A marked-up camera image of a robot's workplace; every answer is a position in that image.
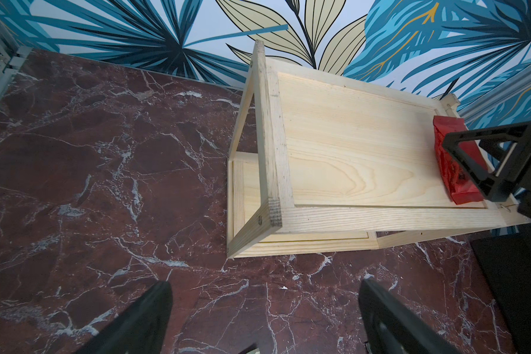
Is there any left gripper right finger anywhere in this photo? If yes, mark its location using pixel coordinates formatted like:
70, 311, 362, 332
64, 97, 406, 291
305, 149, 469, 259
358, 279, 459, 353

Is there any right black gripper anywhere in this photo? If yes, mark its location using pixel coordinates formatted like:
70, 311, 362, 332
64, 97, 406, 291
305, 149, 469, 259
442, 121, 531, 218

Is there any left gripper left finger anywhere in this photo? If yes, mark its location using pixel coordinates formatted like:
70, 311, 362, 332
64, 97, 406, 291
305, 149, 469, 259
77, 281, 173, 353

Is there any red tea bag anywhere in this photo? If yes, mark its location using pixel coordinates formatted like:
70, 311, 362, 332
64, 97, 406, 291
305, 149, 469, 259
432, 115, 488, 206

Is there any light wooden two-tier shelf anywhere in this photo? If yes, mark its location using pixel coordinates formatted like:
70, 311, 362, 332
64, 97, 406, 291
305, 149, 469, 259
227, 41, 529, 258

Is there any right aluminium corner post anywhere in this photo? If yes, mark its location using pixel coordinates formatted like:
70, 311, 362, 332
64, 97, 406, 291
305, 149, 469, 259
457, 64, 531, 122

